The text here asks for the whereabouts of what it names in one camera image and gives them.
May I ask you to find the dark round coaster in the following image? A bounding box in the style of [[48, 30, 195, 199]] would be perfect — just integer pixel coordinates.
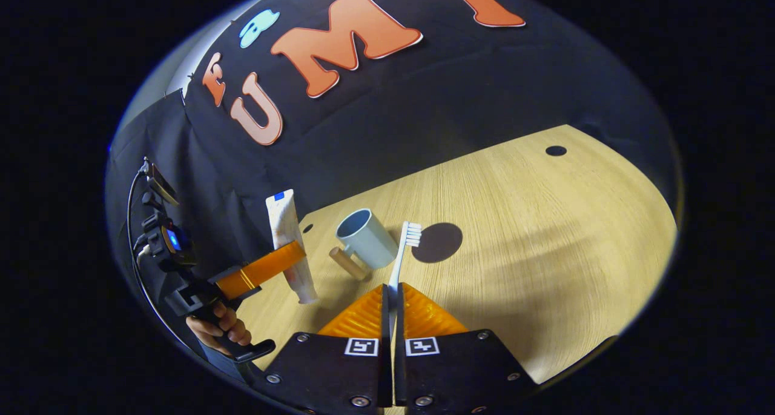
[[412, 222, 464, 264]]

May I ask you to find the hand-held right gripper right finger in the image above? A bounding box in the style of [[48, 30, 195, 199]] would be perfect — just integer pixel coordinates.
[[394, 282, 541, 415]]

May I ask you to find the white toothpaste tube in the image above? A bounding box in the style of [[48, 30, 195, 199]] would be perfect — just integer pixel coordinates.
[[266, 189, 319, 305]]

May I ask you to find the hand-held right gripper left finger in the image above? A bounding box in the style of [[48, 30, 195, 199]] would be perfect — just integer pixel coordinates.
[[263, 284, 393, 415]]

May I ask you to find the white toothbrush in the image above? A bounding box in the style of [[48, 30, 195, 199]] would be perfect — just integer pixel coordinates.
[[387, 221, 423, 322]]

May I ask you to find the black backdrop cloth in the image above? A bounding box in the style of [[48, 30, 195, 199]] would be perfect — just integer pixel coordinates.
[[106, 0, 685, 343]]

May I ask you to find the blue-grey cup with wooden handle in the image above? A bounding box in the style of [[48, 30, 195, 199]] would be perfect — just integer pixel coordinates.
[[329, 208, 400, 281]]

